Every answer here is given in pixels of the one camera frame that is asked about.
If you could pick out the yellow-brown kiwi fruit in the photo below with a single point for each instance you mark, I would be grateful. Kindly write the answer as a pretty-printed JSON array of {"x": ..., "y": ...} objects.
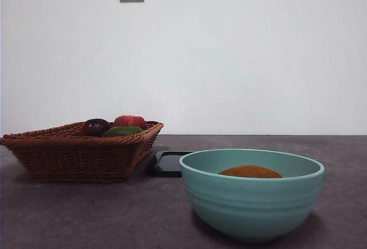
[{"x": 249, "y": 172}]

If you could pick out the mint green bowl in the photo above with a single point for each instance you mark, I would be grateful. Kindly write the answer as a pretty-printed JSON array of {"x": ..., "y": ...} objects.
[{"x": 252, "y": 206}]

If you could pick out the red apple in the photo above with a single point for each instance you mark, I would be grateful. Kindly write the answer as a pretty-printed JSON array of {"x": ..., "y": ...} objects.
[{"x": 129, "y": 121}]

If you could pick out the dark teal rectangular tray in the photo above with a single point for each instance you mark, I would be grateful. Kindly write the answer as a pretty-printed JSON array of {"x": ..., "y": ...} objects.
[{"x": 166, "y": 165}]

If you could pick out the green avocado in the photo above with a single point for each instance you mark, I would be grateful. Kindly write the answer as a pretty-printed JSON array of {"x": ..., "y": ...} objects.
[{"x": 121, "y": 131}]

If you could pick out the dark purple plum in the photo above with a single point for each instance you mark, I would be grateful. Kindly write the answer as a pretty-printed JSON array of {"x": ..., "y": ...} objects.
[{"x": 94, "y": 127}]

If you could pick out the brown wicker basket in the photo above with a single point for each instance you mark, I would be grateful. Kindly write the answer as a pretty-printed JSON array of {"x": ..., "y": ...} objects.
[{"x": 74, "y": 160}]

